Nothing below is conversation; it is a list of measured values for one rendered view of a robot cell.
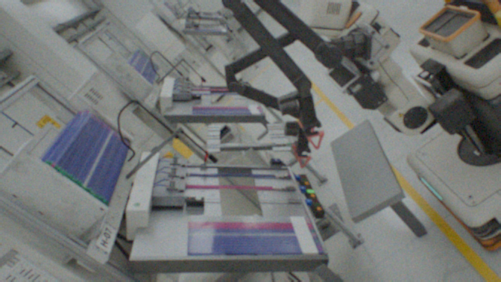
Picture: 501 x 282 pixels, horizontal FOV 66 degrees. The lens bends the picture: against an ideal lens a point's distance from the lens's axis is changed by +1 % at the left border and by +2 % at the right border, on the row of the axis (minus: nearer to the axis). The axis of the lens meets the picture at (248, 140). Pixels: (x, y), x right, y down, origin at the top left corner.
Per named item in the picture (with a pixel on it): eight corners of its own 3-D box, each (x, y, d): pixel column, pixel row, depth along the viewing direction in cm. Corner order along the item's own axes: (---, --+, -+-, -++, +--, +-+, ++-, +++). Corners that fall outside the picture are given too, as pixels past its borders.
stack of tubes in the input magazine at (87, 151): (131, 143, 184) (84, 105, 174) (109, 204, 138) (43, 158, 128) (113, 160, 187) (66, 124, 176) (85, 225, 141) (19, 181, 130)
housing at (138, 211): (159, 176, 195) (159, 151, 189) (147, 239, 151) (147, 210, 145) (143, 176, 194) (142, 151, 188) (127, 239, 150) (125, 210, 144)
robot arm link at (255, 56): (216, 69, 168) (216, 66, 178) (231, 95, 172) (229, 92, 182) (307, 19, 165) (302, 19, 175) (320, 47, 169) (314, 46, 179)
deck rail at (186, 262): (324, 268, 146) (327, 255, 143) (326, 271, 144) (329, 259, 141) (130, 269, 135) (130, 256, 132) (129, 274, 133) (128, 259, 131)
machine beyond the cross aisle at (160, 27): (254, 53, 686) (177, -35, 612) (262, 64, 612) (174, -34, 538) (200, 103, 714) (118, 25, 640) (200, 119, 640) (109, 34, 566)
